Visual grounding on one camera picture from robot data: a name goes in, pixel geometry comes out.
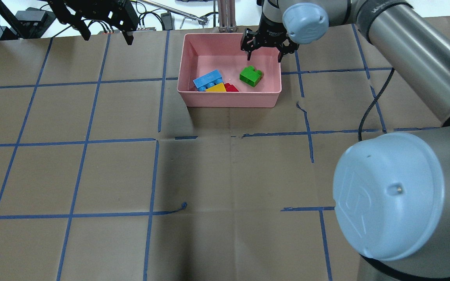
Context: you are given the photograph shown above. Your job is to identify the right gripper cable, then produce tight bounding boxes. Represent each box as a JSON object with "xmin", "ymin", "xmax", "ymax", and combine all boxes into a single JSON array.
[{"xmin": 358, "ymin": 67, "xmax": 395, "ymax": 142}]

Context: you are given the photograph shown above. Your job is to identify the aluminium frame post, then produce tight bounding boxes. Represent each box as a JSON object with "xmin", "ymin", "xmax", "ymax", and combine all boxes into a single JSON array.
[{"xmin": 217, "ymin": 0, "xmax": 237, "ymax": 33}]

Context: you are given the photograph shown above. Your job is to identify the yellow toy block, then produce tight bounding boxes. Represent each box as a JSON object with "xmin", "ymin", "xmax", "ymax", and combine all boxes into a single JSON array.
[{"xmin": 205, "ymin": 82, "xmax": 227, "ymax": 92}]

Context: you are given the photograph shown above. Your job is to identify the black camera stand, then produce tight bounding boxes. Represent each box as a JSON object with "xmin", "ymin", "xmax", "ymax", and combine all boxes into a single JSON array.
[{"xmin": 0, "ymin": 0, "xmax": 57, "ymax": 39}]

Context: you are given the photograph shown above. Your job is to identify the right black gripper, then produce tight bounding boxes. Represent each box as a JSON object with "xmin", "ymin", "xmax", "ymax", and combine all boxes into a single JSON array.
[{"xmin": 241, "ymin": 14, "xmax": 300, "ymax": 63}]

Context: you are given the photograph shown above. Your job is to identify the red toy block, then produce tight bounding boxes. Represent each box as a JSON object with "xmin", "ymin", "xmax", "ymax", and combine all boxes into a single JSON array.
[{"xmin": 224, "ymin": 82, "xmax": 239, "ymax": 92}]

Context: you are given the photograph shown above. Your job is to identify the blue toy block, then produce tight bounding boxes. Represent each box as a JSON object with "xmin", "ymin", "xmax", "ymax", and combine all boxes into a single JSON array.
[{"xmin": 193, "ymin": 69, "xmax": 223, "ymax": 91}]

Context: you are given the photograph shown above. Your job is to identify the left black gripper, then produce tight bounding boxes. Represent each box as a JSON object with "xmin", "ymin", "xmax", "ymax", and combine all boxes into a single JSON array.
[{"xmin": 48, "ymin": 0, "xmax": 139, "ymax": 46}]

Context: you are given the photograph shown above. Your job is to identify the green toy block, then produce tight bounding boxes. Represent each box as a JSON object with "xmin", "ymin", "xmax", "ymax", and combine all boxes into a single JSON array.
[{"xmin": 239, "ymin": 66, "xmax": 264, "ymax": 87}]

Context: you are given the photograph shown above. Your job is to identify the pink plastic box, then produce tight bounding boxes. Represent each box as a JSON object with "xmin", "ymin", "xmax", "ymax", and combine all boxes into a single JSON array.
[{"xmin": 177, "ymin": 33, "xmax": 282, "ymax": 107}]

